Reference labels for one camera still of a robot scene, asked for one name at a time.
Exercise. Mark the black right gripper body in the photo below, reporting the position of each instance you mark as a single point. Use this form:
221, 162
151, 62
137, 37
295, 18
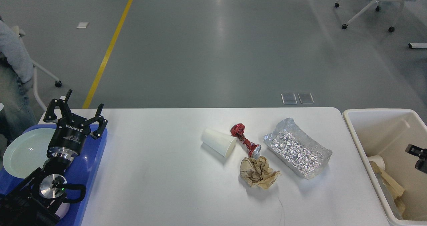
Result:
421, 165

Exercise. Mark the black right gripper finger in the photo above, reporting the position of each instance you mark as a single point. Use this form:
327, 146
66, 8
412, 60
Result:
416, 151

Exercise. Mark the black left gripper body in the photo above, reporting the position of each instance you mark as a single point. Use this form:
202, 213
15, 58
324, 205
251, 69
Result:
68, 139

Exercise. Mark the mint green plate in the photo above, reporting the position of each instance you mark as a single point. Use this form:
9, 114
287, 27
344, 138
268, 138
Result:
27, 152

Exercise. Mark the pink mug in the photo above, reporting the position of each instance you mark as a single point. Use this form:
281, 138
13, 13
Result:
62, 210

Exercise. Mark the aluminium foil sheet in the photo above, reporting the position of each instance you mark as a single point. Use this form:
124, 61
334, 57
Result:
301, 153

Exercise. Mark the brown paper bag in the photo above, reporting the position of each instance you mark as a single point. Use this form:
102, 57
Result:
391, 185

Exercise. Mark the aluminium foil tray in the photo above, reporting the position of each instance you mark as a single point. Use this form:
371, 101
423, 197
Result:
388, 197

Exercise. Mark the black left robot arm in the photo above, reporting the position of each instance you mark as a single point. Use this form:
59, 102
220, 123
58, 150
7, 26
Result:
35, 200

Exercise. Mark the beige plastic bin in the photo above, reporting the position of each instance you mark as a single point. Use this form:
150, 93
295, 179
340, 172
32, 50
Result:
387, 133

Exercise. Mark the seated person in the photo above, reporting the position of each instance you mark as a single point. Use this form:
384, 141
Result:
16, 79

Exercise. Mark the white chair left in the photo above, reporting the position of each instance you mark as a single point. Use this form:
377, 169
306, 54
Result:
58, 83

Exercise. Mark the paper cup in bin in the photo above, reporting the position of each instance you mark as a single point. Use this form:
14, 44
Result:
378, 161

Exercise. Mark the blue plastic tray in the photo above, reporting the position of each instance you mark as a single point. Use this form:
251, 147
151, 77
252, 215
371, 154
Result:
82, 170

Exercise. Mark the white floor bar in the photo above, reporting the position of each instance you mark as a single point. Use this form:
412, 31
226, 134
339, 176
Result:
417, 45

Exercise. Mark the white paper cup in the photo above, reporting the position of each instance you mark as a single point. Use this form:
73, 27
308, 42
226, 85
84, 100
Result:
220, 142

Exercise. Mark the crushed red can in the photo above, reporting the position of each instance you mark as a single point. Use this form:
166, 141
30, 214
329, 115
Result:
253, 149

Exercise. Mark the crumpled brown paper ball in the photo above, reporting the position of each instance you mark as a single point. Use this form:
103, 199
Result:
258, 173

